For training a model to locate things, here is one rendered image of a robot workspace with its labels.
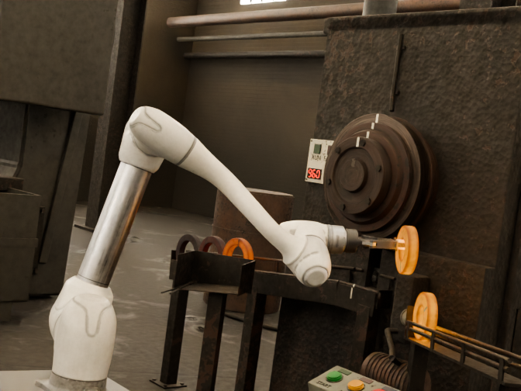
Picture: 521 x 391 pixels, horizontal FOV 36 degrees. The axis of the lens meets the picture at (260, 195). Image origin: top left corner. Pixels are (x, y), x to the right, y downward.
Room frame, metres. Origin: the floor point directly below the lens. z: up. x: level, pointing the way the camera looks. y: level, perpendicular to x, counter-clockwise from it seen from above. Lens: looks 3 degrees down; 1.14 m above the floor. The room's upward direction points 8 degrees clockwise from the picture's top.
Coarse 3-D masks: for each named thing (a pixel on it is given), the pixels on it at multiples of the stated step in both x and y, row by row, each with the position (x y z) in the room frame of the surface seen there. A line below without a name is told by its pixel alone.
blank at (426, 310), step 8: (424, 296) 2.52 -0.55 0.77; (432, 296) 2.51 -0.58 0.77; (416, 304) 2.59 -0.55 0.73; (424, 304) 2.51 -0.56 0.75; (432, 304) 2.48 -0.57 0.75; (416, 312) 2.58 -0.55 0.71; (424, 312) 2.50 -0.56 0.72; (432, 312) 2.47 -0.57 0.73; (416, 320) 2.56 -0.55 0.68; (424, 320) 2.49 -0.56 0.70; (432, 320) 2.46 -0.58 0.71; (416, 328) 2.55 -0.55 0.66; (432, 328) 2.47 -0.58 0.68; (416, 336) 2.54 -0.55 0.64
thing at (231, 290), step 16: (192, 256) 3.27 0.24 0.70; (208, 256) 3.28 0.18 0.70; (224, 256) 3.26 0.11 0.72; (176, 272) 3.10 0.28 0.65; (192, 272) 3.29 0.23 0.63; (208, 272) 3.27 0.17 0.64; (224, 272) 3.26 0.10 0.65; (240, 272) 3.03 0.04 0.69; (192, 288) 3.13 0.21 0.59; (208, 288) 3.15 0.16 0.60; (224, 288) 3.17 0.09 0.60; (240, 288) 3.06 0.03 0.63; (208, 304) 3.13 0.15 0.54; (224, 304) 3.16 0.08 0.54; (208, 320) 3.13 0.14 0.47; (208, 336) 3.13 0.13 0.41; (208, 352) 3.13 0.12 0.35; (208, 368) 3.13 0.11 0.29; (208, 384) 3.12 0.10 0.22
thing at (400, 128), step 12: (360, 120) 3.02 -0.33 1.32; (372, 120) 2.98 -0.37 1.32; (384, 120) 2.93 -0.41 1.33; (396, 120) 2.89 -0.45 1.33; (396, 132) 2.88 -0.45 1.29; (408, 132) 2.84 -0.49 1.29; (408, 144) 2.84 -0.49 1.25; (420, 144) 2.86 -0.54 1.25; (420, 156) 2.82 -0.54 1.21; (324, 168) 3.14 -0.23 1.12; (420, 168) 2.79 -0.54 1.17; (324, 180) 3.13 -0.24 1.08; (420, 180) 2.78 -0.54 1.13; (324, 192) 3.12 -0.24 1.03; (420, 192) 2.81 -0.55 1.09; (408, 204) 2.81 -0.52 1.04; (420, 204) 2.83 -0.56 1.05; (336, 216) 3.06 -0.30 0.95; (408, 216) 2.81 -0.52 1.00; (348, 228) 3.01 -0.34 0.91; (384, 228) 2.88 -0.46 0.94; (396, 228) 2.84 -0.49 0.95
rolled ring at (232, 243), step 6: (234, 240) 3.53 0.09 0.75; (240, 240) 3.50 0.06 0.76; (246, 240) 3.51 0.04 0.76; (228, 246) 3.56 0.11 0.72; (234, 246) 3.55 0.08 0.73; (240, 246) 3.50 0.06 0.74; (246, 246) 3.47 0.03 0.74; (228, 252) 3.57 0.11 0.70; (246, 252) 3.47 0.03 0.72; (252, 252) 3.48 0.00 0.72; (246, 258) 3.46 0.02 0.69; (252, 258) 3.47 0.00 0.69
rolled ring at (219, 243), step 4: (212, 236) 3.66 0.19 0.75; (216, 236) 3.68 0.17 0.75; (204, 240) 3.70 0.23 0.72; (208, 240) 3.68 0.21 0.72; (212, 240) 3.65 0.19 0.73; (216, 240) 3.63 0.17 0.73; (220, 240) 3.63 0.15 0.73; (200, 244) 3.72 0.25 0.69; (204, 244) 3.70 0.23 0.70; (208, 244) 3.69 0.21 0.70; (216, 244) 3.63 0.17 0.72; (220, 244) 3.61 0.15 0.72; (224, 244) 3.62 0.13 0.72; (200, 248) 3.71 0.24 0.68; (204, 248) 3.70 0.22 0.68; (208, 248) 3.72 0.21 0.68; (220, 248) 3.60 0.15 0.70; (220, 252) 3.60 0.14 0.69
